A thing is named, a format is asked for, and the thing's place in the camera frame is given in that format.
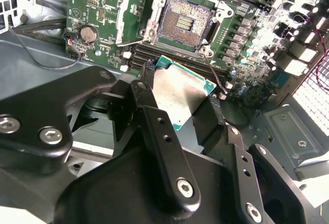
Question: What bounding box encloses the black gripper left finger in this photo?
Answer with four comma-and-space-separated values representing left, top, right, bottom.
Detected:
0, 58, 203, 212

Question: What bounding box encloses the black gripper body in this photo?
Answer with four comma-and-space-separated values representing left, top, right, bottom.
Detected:
55, 144, 245, 224

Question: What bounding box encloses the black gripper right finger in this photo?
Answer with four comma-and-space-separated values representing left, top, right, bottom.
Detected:
192, 93, 323, 224

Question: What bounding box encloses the silver CPU green edge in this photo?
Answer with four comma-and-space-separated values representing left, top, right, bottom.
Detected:
151, 54, 217, 132

